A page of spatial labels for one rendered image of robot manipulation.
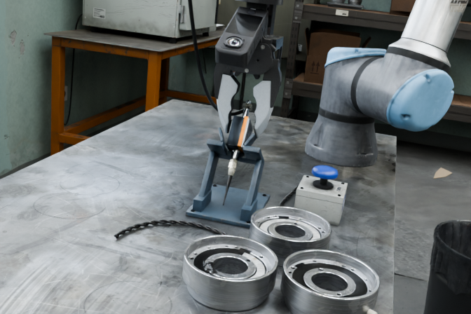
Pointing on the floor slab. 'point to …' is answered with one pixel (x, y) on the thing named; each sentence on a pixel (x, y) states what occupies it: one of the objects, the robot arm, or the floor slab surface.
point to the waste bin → (450, 269)
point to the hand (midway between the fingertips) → (241, 128)
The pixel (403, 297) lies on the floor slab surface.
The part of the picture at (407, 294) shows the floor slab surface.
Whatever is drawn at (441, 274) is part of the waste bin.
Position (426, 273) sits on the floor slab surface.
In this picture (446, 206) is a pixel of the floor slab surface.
